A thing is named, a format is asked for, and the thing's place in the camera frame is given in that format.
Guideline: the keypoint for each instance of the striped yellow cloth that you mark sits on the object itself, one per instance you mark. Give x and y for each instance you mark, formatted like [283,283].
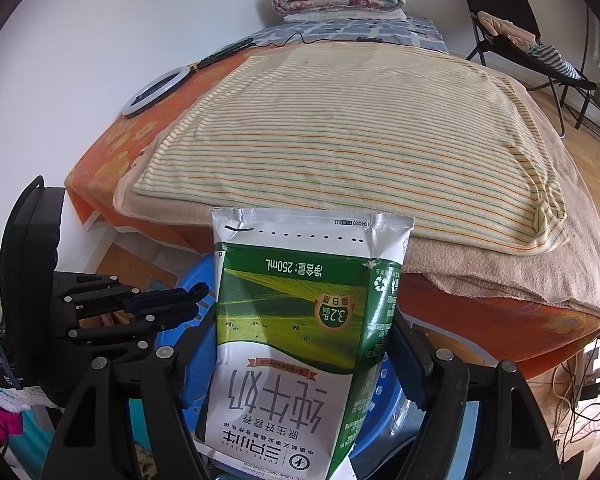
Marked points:
[330,135]

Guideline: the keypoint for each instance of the person's left hand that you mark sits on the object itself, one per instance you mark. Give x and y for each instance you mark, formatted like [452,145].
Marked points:
[25,401]

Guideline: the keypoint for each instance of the white bed frame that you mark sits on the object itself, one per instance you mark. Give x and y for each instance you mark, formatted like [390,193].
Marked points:
[97,250]

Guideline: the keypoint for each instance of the blue plaid bedsheet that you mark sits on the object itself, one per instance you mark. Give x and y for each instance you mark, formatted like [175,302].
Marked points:
[380,30]

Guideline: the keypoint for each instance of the blue plastic basket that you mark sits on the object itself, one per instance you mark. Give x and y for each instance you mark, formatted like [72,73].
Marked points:
[385,420]

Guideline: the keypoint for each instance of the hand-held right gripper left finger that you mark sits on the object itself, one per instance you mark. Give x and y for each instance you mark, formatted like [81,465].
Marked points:
[195,365]

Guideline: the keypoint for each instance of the beige blanket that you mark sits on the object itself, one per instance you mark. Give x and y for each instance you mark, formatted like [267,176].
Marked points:
[555,270]

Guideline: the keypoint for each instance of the white pillow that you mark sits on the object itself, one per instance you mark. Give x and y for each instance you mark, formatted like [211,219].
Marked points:
[330,17]

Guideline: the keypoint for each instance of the peach garment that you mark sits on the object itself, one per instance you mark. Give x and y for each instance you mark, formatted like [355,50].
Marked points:
[510,27]

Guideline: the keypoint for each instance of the grey striped garment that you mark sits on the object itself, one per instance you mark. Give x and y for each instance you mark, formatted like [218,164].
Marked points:
[555,60]

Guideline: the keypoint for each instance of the green and white milk pouch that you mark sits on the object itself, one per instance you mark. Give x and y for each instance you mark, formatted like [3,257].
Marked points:
[290,310]

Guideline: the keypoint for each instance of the black inline remote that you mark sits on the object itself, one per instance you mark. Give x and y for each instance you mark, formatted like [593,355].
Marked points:
[369,39]

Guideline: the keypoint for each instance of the orange floral blanket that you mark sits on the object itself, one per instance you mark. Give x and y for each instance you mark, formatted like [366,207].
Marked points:
[120,150]

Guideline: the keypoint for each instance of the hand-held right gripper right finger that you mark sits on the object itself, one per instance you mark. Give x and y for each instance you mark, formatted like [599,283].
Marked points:
[410,365]

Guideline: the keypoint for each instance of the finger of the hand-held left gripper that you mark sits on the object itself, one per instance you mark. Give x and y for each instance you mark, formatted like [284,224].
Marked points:
[145,331]
[170,297]

